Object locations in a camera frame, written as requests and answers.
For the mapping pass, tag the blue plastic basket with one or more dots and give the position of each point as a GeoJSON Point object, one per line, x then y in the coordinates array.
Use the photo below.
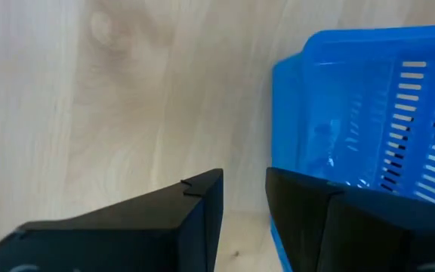
{"type": "Point", "coordinates": [353, 113]}

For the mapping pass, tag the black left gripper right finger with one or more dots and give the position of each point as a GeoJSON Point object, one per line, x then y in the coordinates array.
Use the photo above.
{"type": "Point", "coordinates": [353, 234]}

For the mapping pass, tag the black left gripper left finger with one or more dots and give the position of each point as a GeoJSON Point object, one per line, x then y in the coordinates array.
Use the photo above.
{"type": "Point", "coordinates": [127, 234]}

